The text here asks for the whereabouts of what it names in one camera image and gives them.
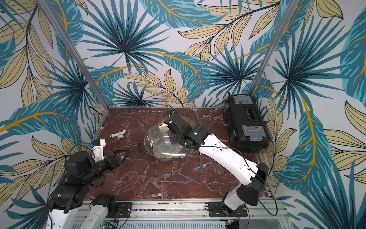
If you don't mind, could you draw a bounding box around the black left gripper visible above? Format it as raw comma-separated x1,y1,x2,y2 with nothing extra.
82,148,131,184

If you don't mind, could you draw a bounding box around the stainless steel pot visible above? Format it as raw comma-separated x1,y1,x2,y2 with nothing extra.
137,123,194,161

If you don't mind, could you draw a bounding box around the grey handled white spoon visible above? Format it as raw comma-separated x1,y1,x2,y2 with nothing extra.
199,152,204,176

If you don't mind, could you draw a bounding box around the glass pot lid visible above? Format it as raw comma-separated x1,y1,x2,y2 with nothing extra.
152,114,194,159

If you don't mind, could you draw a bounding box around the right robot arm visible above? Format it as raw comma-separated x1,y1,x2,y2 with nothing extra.
165,112,269,217

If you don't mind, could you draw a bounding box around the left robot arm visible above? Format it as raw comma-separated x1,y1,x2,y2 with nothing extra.
46,149,132,229

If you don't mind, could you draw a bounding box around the white plastic water tap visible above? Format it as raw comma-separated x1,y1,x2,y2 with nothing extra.
111,129,126,140

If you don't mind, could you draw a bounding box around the black plastic toolbox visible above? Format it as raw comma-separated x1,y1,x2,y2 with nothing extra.
224,94,270,153

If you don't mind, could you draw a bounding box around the aluminium left corner post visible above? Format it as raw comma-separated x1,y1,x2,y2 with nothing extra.
38,0,109,110

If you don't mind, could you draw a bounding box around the aluminium corner post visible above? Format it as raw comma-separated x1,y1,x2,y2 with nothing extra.
247,0,300,96
38,0,109,110

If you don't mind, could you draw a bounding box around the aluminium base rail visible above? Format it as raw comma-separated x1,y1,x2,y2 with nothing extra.
71,198,289,229

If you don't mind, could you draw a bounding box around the aluminium right corner post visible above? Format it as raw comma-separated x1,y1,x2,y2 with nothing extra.
247,0,300,96

